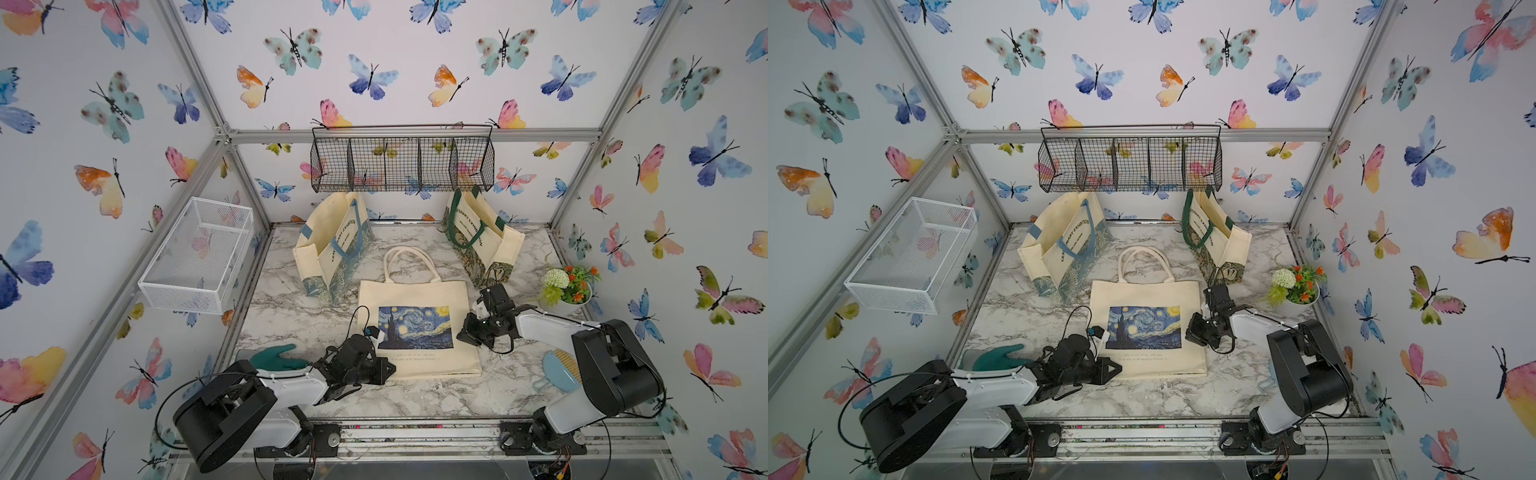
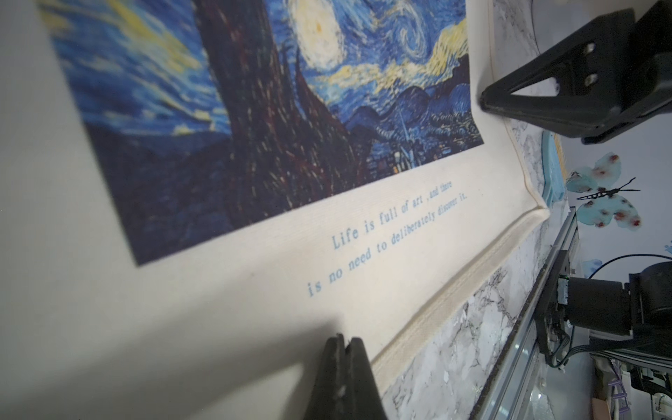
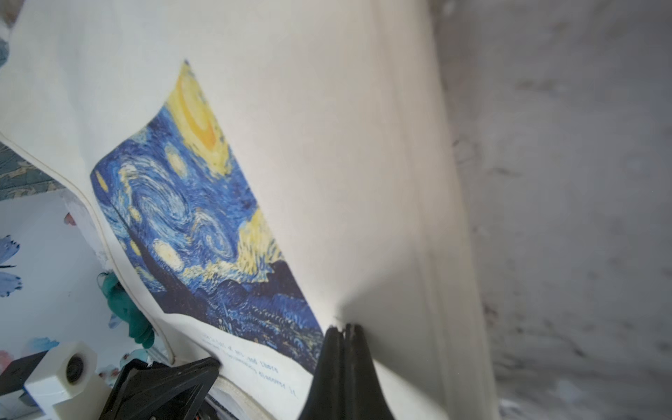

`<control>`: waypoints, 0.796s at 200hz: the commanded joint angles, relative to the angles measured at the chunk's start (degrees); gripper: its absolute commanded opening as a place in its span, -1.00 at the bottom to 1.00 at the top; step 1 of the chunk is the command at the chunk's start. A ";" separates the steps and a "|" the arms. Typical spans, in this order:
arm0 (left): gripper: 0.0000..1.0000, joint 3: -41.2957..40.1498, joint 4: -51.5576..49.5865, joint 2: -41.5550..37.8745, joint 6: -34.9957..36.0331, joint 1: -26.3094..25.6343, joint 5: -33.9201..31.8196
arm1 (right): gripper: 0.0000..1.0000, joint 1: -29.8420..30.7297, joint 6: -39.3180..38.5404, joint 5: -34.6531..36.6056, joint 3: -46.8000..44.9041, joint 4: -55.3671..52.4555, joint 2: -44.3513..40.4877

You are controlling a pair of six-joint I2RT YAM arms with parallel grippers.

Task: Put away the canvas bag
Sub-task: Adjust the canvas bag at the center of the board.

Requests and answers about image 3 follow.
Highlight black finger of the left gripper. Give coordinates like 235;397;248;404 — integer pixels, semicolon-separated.
100;357;221;420

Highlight green rubber glove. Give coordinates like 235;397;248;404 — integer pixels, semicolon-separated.
97;271;155;349

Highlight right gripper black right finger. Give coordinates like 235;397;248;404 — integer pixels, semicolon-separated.
344;324;394;420

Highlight starry night canvas tote bag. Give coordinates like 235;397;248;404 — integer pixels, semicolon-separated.
1;1;499;419

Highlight blue handled canvas tote bag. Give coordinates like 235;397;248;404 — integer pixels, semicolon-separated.
0;143;64;201

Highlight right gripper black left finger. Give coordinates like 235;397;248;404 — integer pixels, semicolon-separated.
299;327;346;420

